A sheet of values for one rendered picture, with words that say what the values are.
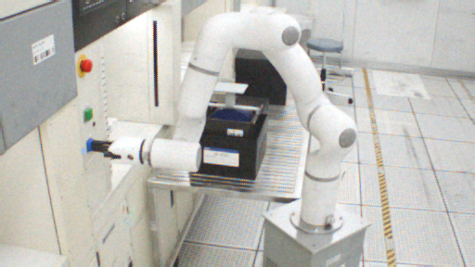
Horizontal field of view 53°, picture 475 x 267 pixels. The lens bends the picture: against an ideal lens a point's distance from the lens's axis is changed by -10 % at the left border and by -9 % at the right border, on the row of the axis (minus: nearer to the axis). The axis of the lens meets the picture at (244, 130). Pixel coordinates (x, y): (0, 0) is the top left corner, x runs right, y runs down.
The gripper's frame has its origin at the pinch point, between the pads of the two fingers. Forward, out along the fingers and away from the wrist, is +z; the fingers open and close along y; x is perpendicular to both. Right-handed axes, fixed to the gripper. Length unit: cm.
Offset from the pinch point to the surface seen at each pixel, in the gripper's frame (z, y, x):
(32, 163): 9.1, -22.9, 4.6
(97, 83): 3.1, 9.6, 16.2
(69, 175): 2.5, -15.6, -2.1
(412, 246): -127, 121, -110
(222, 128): -27, 54, -15
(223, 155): -28, 50, -24
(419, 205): -138, 169, -110
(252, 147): -40, 50, -20
